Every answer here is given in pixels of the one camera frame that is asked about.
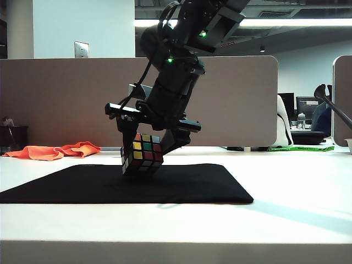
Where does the long ceiling light strip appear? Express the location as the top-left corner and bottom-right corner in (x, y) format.
(134, 18), (352, 28)

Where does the black angled pole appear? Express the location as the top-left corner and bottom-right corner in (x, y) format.
(313, 84), (352, 126)

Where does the black round chair seat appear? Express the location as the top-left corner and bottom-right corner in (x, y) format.
(290, 131), (327, 146)

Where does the black monitor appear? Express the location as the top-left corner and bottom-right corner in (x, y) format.
(277, 92), (295, 119)

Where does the orange cloth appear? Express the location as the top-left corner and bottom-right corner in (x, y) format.
(3, 141), (102, 162)

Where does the metal wall outlet plate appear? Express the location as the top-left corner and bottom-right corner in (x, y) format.
(74, 41), (90, 59)

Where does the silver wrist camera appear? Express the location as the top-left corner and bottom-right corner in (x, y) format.
(128, 83), (153, 101)

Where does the multicoloured Rubik's cube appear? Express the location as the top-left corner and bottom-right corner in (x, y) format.
(120, 133), (165, 177)

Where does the person in blue top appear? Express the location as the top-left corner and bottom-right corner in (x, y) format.
(311, 104), (332, 138)

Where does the wide computer monitor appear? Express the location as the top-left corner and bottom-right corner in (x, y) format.
(296, 96), (326, 122)

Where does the wide brown desk divider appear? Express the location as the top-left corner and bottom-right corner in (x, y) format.
(0, 56), (278, 148)

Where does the green tape strip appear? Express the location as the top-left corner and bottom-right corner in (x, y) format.
(268, 145), (335, 152)

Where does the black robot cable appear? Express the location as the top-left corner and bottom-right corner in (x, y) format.
(118, 59), (153, 111)

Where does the white bag with black strap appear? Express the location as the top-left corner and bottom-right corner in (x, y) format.
(276, 95), (294, 147)

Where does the white-edged brown desk divider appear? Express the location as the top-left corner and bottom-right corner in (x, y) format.
(331, 54), (352, 147)

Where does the black mouse pad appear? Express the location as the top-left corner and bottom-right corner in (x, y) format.
(0, 164), (254, 205)

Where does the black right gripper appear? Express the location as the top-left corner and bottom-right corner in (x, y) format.
(104, 79), (202, 155)

